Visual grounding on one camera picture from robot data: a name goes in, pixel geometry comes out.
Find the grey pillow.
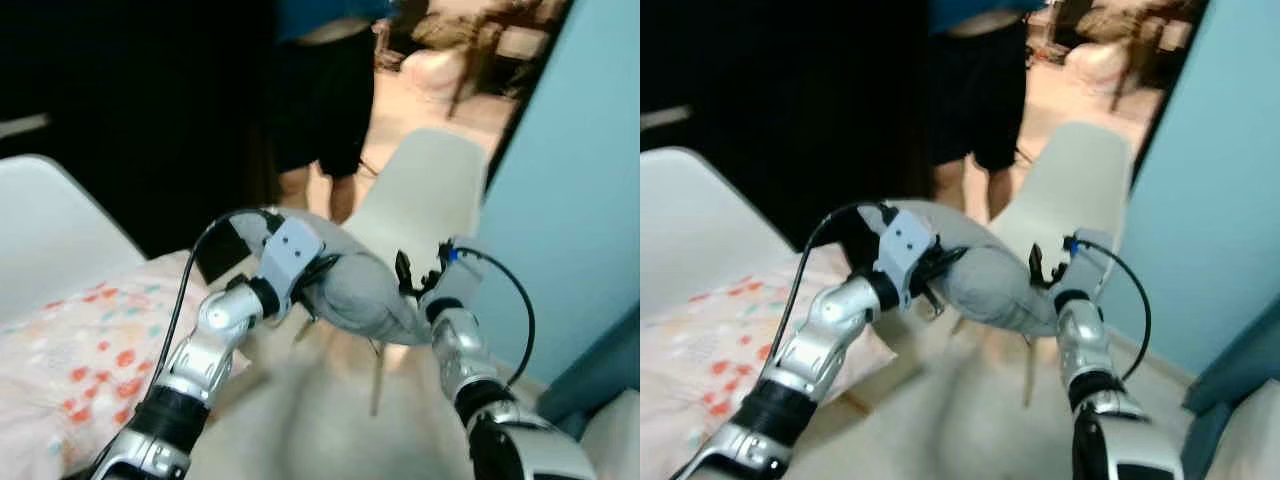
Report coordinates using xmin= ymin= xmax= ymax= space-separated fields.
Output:
xmin=880 ymin=198 xmax=1061 ymax=338
xmin=265 ymin=208 xmax=431 ymax=346

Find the white plastic shell chair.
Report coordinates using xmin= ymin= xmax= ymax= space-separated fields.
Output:
xmin=640 ymin=147 xmax=797 ymax=321
xmin=985 ymin=122 xmax=1137 ymax=407
xmin=0 ymin=155 xmax=147 ymax=326
xmin=345 ymin=128 xmax=489 ymax=417

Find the white floral print pillow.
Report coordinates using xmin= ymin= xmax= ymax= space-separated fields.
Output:
xmin=0 ymin=250 xmax=251 ymax=480
xmin=640 ymin=245 xmax=896 ymax=480

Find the dark wooden chair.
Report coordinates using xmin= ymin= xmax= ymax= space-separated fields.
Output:
xmin=448 ymin=0 xmax=563 ymax=119
xmin=1100 ymin=0 xmax=1206 ymax=113

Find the person in black shorts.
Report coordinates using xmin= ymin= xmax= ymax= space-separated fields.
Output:
xmin=925 ymin=0 xmax=1046 ymax=221
xmin=270 ymin=0 xmax=401 ymax=226

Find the white bag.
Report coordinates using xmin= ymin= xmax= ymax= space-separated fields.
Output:
xmin=1062 ymin=40 xmax=1126 ymax=96
xmin=400 ymin=45 xmax=471 ymax=101

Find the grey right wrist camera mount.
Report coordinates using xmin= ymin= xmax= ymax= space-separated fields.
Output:
xmin=1055 ymin=229 xmax=1117 ymax=307
xmin=420 ymin=237 xmax=487 ymax=321

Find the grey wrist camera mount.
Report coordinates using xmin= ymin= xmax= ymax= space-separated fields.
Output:
xmin=255 ymin=218 xmax=326 ymax=319
xmin=875 ymin=210 xmax=941 ymax=306
xmin=420 ymin=237 xmax=487 ymax=321
xmin=1055 ymin=229 xmax=1117 ymax=307

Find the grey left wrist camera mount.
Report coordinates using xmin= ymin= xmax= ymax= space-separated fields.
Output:
xmin=255 ymin=218 xmax=326 ymax=319
xmin=875 ymin=210 xmax=941 ymax=306

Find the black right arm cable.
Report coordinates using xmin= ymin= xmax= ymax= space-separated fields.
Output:
xmin=1066 ymin=236 xmax=1152 ymax=382
xmin=448 ymin=244 xmax=537 ymax=387

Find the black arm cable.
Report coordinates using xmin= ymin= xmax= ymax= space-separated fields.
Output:
xmin=785 ymin=200 xmax=901 ymax=351
xmin=160 ymin=208 xmax=286 ymax=391
xmin=448 ymin=244 xmax=537 ymax=387
xmin=1066 ymin=236 xmax=1152 ymax=382

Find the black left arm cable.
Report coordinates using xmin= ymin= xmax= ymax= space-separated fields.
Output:
xmin=785 ymin=200 xmax=901 ymax=351
xmin=160 ymin=208 xmax=286 ymax=391

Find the teal upholstered bed frame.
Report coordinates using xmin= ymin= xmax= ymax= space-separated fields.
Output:
xmin=540 ymin=308 xmax=641 ymax=426
xmin=1183 ymin=298 xmax=1280 ymax=480

